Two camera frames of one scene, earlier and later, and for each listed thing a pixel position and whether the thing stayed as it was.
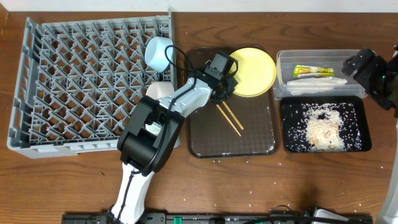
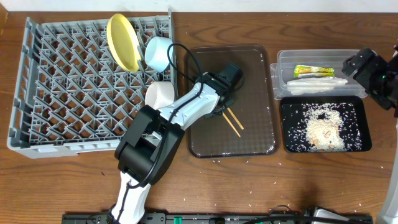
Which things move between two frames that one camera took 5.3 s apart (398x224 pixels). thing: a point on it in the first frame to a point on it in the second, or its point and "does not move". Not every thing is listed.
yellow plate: [255, 73] to [124, 42]
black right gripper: [375, 63] does not move
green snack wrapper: [301, 71] does not move
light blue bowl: [155, 53] does not move
